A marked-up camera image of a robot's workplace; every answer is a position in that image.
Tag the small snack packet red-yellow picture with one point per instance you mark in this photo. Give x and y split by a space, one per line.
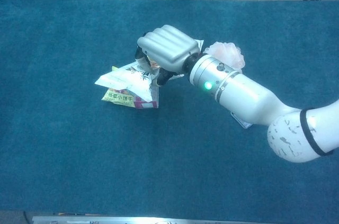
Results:
199 44

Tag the green yellow biscuit bag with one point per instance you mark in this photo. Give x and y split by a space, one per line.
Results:
117 98

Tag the clear plastic box blue label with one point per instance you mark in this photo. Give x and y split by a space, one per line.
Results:
242 123

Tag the pink mesh bath sponge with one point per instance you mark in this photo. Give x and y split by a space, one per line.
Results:
230 52

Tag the long white box pink end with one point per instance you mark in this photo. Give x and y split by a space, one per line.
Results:
148 104

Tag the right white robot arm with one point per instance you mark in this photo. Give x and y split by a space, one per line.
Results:
243 97

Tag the silver metal rail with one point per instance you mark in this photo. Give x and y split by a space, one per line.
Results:
132 220

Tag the large white snack bag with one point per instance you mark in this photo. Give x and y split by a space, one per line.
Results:
127 79

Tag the teal carpet table cover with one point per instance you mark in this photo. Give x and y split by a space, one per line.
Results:
66 155

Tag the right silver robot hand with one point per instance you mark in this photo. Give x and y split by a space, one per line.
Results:
169 45

